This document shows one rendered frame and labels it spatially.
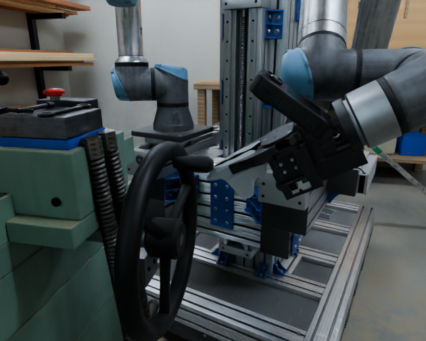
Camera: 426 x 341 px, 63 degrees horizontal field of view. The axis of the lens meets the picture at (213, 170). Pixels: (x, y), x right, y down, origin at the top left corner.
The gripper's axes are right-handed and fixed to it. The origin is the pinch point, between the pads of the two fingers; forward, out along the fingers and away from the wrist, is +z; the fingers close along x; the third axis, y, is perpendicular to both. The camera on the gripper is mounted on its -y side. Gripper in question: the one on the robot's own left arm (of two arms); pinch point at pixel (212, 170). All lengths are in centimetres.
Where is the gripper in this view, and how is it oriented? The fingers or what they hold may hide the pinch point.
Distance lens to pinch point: 51.3
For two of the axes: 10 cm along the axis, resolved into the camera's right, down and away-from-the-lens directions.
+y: 4.9, 8.5, 2.1
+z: -8.4, 3.9, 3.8
